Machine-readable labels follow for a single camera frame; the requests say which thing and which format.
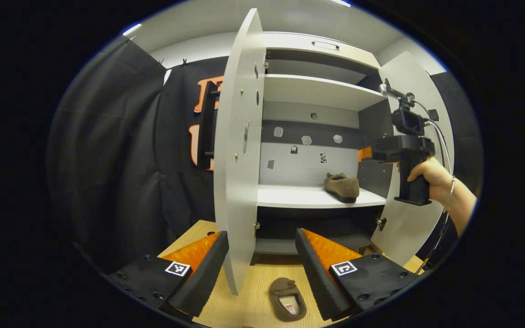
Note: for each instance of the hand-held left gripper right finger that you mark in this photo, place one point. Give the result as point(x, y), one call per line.
point(315, 273)

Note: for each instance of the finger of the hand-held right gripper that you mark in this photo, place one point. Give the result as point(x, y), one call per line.
point(365, 154)

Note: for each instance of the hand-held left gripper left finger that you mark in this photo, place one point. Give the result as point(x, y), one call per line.
point(208, 273)

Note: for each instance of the brown fuzzy shoe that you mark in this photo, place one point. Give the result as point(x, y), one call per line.
point(285, 289)
point(342, 186)

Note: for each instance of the white shoe cabinet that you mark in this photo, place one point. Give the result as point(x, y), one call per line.
point(308, 164)

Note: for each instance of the white cabinet door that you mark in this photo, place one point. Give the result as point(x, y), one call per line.
point(237, 205)
point(408, 228)

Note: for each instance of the white cabinet shelf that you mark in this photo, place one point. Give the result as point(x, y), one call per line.
point(299, 197)
point(317, 91)

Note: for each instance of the white cabinet drawer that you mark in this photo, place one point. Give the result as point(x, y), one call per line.
point(326, 50)

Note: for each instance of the black backdrop cloth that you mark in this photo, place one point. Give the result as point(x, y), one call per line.
point(121, 159)

